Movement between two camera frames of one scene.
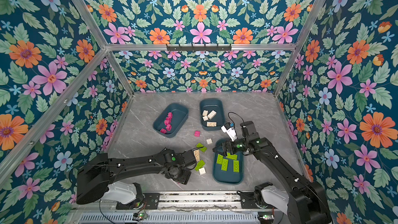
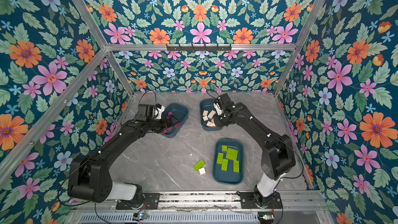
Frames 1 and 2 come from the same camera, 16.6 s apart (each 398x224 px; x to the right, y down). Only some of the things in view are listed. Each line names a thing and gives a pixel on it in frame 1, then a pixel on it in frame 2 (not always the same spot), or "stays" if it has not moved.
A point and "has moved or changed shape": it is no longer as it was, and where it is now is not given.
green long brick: [200, 165] stays
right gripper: [225, 145] to [217, 122]
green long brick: [224, 164] stays
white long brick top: [210, 124] stays
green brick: [233, 156] stays
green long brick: [203, 149] has moved or changed shape
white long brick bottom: [211, 115] stays
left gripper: [185, 181] to [165, 124]
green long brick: [236, 166] stays
